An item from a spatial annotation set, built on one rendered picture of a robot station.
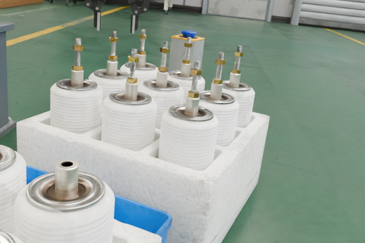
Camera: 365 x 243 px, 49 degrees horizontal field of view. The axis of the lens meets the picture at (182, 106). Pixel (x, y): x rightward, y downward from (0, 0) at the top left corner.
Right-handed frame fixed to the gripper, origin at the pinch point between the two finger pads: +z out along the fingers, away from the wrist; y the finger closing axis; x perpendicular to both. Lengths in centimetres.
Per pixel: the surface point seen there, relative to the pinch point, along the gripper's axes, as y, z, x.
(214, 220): -16.3, 26.4, 30.7
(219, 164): -16.8, 17.7, 27.6
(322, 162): -61, 36, -10
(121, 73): -1.9, 10.3, -0.8
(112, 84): 0.3, 11.4, 4.7
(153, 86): -7.6, 10.3, 8.8
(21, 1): 86, 31, -374
